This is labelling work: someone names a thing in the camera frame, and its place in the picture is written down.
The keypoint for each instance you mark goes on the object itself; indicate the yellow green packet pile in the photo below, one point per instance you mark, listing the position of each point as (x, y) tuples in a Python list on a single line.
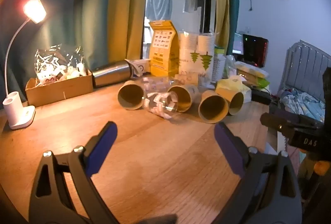
[(253, 72)]

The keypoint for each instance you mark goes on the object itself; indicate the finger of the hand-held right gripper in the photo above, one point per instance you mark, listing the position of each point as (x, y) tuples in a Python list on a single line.
[(284, 120)]

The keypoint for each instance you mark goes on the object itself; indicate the black computer case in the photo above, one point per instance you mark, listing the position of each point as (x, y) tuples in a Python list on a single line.
[(254, 50)]

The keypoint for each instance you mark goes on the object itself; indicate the yellow tissue pack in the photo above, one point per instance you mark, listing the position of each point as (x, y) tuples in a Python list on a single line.
[(234, 85)]

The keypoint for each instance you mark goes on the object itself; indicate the black power adapter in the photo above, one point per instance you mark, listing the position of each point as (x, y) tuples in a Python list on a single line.
[(261, 97)]

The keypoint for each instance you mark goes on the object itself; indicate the yellow cardboard package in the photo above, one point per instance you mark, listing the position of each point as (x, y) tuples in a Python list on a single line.
[(163, 53)]

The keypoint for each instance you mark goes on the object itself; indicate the clear plastic printed cup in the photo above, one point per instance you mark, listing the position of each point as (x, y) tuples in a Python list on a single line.
[(159, 101)]

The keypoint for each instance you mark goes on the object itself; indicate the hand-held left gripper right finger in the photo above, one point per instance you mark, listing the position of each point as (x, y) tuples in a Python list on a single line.
[(230, 149)]

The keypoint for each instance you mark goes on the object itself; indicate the computer monitor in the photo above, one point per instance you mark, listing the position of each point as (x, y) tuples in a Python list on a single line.
[(238, 44)]

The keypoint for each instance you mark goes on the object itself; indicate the white desk lamp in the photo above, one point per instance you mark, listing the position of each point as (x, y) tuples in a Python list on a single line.
[(18, 112)]

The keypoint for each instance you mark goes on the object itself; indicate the clear plastic bag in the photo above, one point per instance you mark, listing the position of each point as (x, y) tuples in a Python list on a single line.
[(57, 62)]

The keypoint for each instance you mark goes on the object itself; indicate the grey padded headboard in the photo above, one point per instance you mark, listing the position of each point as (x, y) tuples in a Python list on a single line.
[(305, 66)]

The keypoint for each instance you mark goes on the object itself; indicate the brown cardboard box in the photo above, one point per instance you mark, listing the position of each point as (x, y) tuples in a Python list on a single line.
[(59, 90)]

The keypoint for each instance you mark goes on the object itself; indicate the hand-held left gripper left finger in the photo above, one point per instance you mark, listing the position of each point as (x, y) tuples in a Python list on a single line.
[(102, 147)]

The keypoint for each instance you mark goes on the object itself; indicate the white container green lid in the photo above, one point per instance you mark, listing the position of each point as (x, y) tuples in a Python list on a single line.
[(219, 63)]

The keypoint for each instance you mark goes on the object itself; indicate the blue patterned blanket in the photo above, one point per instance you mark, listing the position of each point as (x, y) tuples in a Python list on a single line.
[(305, 103)]

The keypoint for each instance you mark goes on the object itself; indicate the sleeve of white paper cups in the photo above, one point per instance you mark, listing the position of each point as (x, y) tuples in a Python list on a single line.
[(195, 55)]

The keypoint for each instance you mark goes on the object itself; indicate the teal curtain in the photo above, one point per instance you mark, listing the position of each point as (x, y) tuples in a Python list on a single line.
[(233, 6), (77, 6)]

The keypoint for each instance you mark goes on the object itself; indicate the stainless steel bottle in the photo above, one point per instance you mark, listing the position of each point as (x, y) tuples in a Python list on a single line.
[(110, 74)]

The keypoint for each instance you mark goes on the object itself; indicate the white printed paper cup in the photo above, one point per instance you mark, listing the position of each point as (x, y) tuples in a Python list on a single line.
[(139, 67)]

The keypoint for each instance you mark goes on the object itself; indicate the brown paper cup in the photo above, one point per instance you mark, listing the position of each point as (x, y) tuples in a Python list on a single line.
[(130, 96), (213, 108), (183, 98), (236, 103)]

